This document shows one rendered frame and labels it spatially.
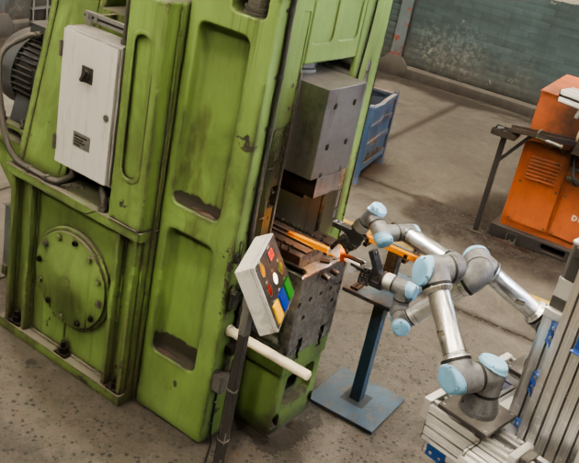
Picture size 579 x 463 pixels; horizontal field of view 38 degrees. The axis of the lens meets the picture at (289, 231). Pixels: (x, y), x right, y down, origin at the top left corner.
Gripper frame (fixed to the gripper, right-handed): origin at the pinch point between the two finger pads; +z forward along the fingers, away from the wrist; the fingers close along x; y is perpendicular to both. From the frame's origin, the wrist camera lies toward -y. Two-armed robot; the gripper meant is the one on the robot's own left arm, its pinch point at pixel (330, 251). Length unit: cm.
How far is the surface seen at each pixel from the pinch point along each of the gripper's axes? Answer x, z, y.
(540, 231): 346, 77, 42
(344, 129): 2, -45, -33
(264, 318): -70, -7, 15
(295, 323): -14.1, 30.9, 15.3
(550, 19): 733, 66, -158
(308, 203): 22.9, 9.5, -29.0
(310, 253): -4.3, 6.5, -5.0
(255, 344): -39, 35, 14
